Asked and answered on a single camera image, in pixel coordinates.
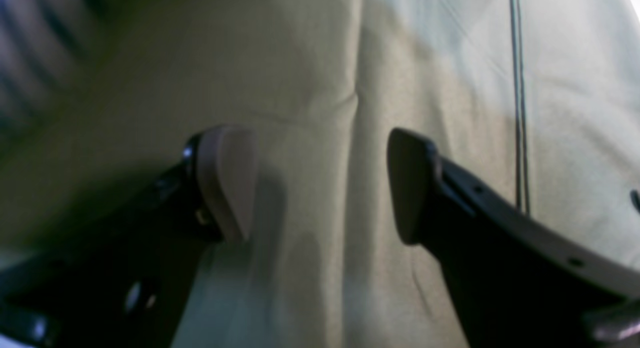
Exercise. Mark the green table cloth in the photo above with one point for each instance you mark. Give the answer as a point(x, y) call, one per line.
point(539, 98)

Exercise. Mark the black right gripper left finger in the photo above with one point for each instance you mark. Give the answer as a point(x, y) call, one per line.
point(126, 279)

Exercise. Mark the blue white striped t-shirt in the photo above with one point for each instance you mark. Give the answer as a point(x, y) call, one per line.
point(43, 44)

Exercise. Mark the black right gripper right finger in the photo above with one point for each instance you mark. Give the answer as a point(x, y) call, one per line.
point(512, 281)

